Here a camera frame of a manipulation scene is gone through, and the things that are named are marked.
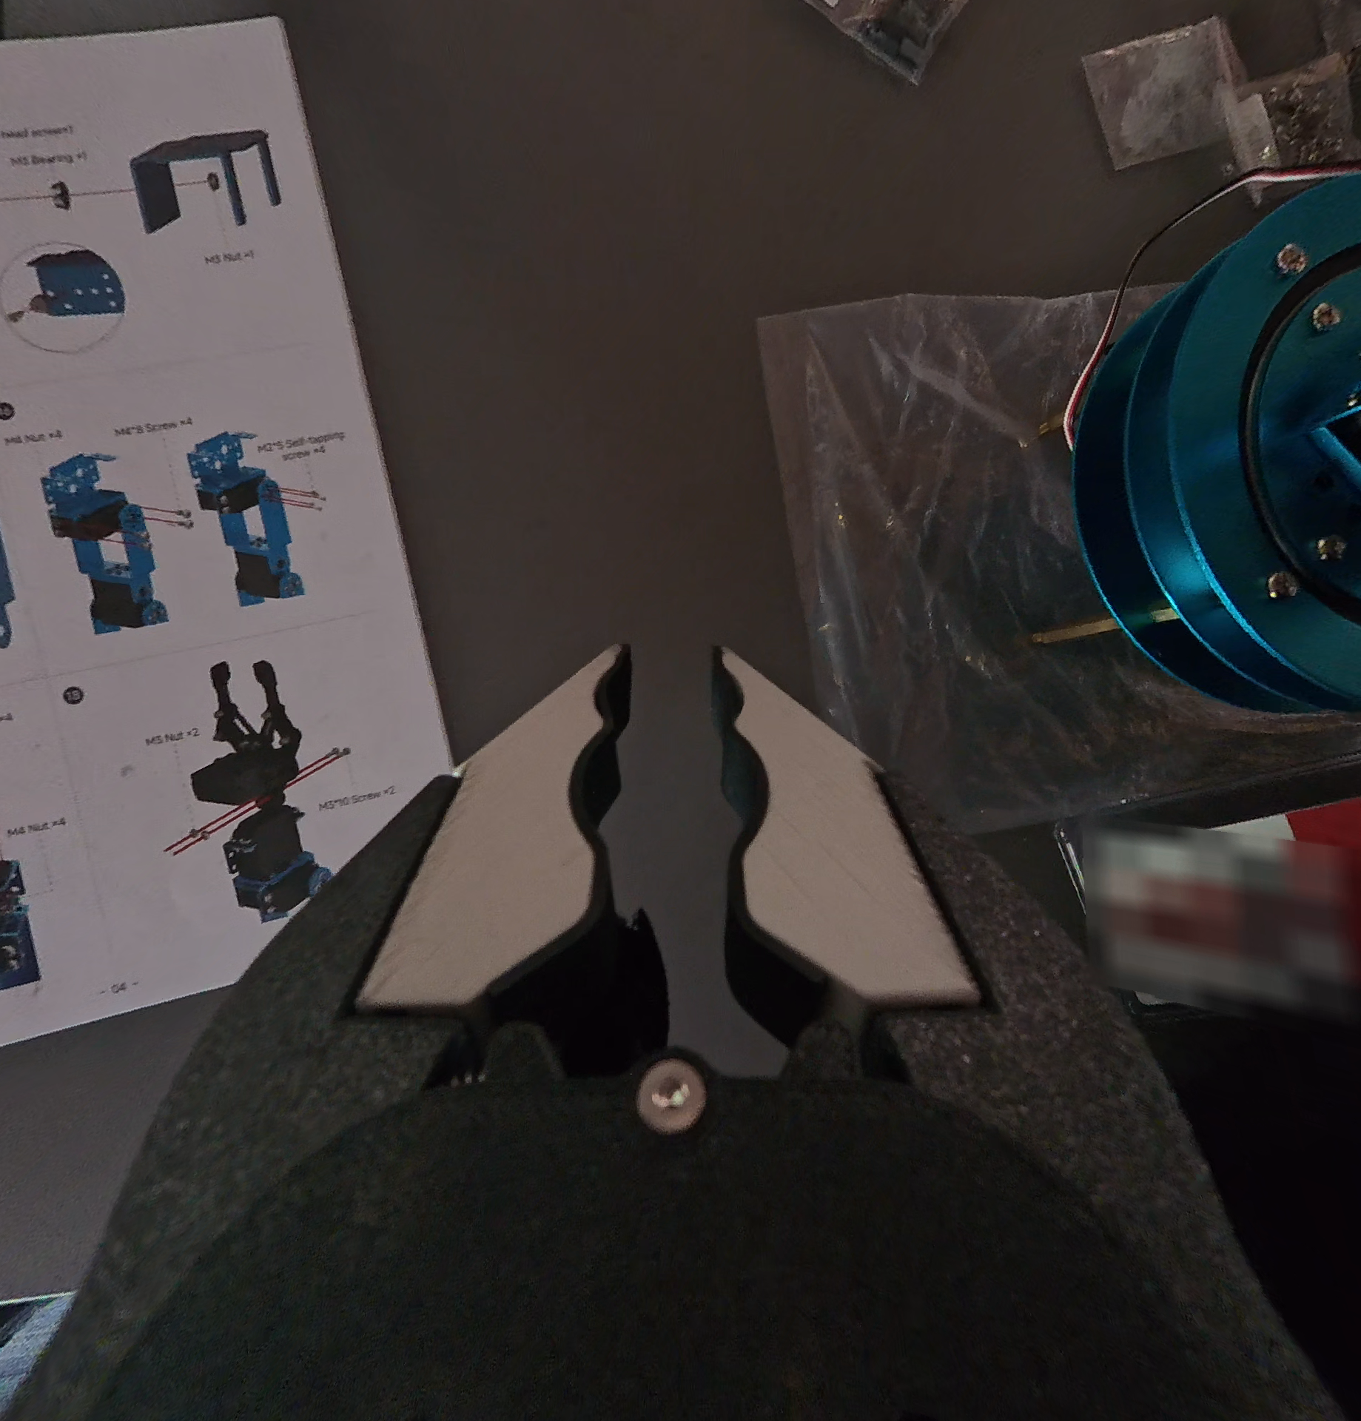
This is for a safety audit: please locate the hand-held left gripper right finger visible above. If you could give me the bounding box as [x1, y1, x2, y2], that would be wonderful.
[711, 643, 984, 1013]

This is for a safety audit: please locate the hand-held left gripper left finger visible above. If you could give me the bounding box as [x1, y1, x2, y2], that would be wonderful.
[352, 640, 634, 1021]

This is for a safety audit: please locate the blue toy robot arm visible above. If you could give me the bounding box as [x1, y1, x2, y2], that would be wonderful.
[1024, 164, 1361, 714]

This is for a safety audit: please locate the white assembly instruction manual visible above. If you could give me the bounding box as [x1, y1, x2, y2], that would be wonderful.
[0, 13, 455, 1056]

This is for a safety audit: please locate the group of hardware bags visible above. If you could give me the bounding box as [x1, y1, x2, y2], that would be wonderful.
[802, 0, 1361, 212]

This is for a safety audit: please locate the dark grey desk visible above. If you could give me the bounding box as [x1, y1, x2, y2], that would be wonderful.
[0, 0, 1361, 1311]

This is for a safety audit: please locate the large clear plastic bag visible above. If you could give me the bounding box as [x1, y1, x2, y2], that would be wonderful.
[756, 289, 1361, 834]

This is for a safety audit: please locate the red white black servo cable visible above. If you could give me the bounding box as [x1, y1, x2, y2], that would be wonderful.
[1062, 164, 1361, 445]

